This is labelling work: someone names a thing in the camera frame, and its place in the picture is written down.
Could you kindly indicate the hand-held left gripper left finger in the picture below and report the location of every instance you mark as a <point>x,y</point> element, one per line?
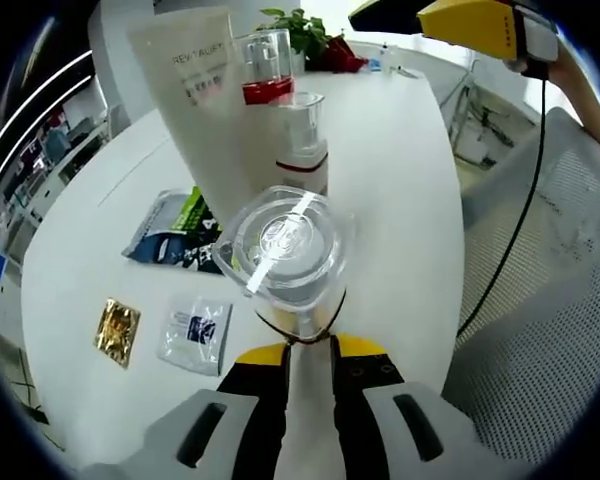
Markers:
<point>250,425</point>

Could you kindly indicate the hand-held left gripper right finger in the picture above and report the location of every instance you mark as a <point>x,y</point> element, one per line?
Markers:
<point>365,425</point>

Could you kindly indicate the clear dark-label skincare sachet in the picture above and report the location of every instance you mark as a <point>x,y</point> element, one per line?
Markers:
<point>195,335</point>

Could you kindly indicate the red-collared skincare pump bottle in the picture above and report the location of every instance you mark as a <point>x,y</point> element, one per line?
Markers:
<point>267,92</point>

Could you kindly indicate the gold foil skincare sachet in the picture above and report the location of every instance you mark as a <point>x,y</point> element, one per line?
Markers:
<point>117,332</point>

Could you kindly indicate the silver green black skincare sachet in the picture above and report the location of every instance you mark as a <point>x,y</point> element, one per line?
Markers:
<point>155,240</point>

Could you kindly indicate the large white skincare tube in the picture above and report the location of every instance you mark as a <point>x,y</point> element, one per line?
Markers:
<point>200,125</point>

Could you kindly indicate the small clear blue-label bottle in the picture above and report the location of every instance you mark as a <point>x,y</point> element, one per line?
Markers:
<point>380,62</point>

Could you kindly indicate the red wrapped pot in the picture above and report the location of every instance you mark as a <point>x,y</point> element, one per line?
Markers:
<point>342,57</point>

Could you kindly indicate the green potted plant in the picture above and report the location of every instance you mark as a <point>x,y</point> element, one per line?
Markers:
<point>300,27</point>

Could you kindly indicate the grey mesh office chair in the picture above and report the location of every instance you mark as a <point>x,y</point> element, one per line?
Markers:
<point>540,310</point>

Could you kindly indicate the white square pillar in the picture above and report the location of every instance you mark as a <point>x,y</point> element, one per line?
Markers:
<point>115,60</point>

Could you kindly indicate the white office desk row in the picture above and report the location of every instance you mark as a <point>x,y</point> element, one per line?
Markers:
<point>80,150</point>

